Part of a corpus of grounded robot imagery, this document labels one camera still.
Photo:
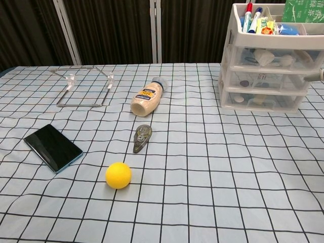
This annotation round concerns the blue rectangular block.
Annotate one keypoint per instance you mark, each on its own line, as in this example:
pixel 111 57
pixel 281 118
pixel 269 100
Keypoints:
pixel 242 20

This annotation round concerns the black folding screen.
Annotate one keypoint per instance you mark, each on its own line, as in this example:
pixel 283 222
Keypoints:
pixel 114 30

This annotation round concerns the white desk organizer with drawers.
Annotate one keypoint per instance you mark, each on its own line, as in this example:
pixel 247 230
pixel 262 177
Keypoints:
pixel 253 40

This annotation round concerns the dark round disc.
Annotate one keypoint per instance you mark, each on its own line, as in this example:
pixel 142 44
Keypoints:
pixel 244 83

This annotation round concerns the black smartphone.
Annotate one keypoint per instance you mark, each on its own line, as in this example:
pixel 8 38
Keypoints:
pixel 53 148

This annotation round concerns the yellow snack packet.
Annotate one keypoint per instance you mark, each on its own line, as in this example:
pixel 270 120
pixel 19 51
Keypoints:
pixel 265 26

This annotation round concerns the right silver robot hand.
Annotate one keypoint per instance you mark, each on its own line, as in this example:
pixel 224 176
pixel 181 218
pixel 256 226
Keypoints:
pixel 314 75

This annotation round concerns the green tea packet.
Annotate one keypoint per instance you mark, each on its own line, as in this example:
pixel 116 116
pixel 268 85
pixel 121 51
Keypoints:
pixel 303 11

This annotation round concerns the blue cap whiteboard marker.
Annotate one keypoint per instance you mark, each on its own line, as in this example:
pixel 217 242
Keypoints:
pixel 255 21

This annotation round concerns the blue plastic packet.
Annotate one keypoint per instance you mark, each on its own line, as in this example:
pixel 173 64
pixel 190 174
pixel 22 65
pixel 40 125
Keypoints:
pixel 289 29

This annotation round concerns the beige mayonnaise squeeze bottle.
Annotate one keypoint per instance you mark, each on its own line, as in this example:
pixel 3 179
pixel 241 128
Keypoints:
pixel 146 98

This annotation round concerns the yellow foam ball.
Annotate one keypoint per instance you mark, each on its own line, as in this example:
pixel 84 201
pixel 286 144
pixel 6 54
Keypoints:
pixel 119 176

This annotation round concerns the white die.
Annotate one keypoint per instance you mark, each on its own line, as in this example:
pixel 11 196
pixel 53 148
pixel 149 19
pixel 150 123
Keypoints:
pixel 262 76

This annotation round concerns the blue checked tablecloth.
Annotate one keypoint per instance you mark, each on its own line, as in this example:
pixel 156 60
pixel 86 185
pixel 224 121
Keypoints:
pixel 202 177

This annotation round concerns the red cap whiteboard marker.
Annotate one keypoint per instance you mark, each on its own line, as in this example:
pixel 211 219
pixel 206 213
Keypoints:
pixel 248 15

